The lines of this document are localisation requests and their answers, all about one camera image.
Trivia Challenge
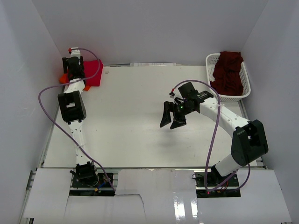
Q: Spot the white printed label strip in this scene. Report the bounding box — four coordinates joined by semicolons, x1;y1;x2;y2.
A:
130;63;176;67

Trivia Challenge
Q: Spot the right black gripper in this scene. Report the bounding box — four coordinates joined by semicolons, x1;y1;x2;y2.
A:
159;101;194;130

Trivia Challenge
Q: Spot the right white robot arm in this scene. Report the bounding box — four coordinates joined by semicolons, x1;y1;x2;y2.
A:
160;80;269;189

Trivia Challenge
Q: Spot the bright red t shirt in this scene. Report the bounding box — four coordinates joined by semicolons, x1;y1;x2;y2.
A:
84;60;103;91

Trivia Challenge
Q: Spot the dark maroon t shirt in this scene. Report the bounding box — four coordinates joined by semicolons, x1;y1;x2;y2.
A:
211;51;243;96

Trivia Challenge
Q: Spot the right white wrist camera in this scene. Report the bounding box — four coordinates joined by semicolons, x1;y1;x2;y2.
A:
169;89;175;98

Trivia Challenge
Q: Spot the folded orange t shirt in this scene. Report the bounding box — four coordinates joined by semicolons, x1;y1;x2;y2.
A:
59;73;91;91

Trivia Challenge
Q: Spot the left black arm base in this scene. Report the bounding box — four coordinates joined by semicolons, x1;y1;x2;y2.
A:
69;172;115;197

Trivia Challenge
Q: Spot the white plastic basket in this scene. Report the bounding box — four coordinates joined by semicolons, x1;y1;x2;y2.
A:
205;53;251;102

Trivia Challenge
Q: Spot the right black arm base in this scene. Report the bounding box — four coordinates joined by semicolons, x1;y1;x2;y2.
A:
191;169;241;198

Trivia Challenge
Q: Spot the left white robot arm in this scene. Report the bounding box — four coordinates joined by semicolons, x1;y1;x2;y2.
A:
58;56;99;187

